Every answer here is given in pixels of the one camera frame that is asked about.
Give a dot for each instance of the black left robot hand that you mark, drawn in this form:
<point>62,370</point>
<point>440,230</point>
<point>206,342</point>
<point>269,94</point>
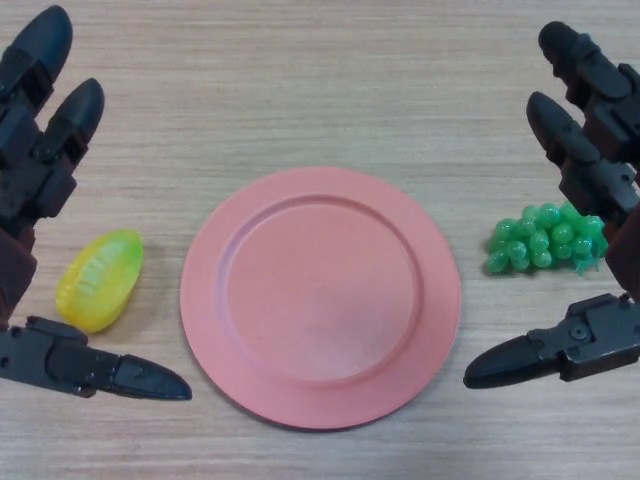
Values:
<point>30,172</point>

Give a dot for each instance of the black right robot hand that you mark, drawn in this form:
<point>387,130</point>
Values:
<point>615,125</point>

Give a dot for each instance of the green grape bunch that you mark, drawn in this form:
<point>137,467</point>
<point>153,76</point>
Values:
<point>540,240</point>

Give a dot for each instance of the pink round plate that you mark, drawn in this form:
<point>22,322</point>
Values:
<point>320,300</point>

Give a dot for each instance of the yellow green starfruit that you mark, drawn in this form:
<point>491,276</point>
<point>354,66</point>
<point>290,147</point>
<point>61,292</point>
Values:
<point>100,280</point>

